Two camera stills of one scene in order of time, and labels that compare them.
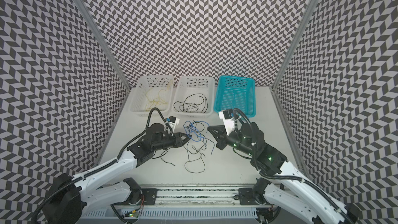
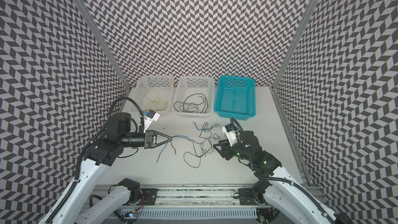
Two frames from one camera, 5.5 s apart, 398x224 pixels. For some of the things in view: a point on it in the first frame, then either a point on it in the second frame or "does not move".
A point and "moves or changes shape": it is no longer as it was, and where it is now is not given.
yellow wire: x=157 y=100 does not move
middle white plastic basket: x=194 y=97 does not move
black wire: x=195 y=153 moves or changes shape
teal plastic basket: x=235 y=92 does not move
